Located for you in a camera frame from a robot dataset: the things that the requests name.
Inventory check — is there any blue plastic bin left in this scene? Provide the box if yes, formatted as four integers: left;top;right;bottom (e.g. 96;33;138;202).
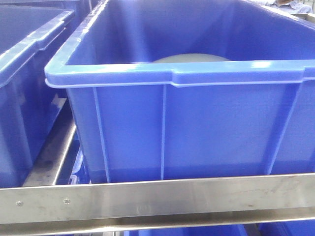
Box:
0;0;99;188

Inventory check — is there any blue crate lower shelf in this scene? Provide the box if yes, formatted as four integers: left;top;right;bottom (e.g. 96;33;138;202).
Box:
59;145;315;236

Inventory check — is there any pale green plate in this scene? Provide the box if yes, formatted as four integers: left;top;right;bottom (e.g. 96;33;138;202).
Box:
153;53;230;63

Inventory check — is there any blue plastic bin right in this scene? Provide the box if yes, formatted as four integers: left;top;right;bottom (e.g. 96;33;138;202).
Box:
45;0;315;183

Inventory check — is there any person in light shirt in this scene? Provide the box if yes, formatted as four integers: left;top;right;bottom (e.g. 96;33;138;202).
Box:
256;0;313;14

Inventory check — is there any blue plastic bin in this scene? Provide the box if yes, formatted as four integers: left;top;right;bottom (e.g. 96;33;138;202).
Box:
45;0;315;183
0;0;99;188

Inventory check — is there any stainless steel shelf rack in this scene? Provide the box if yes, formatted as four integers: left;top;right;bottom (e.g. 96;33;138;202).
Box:
0;171;315;235

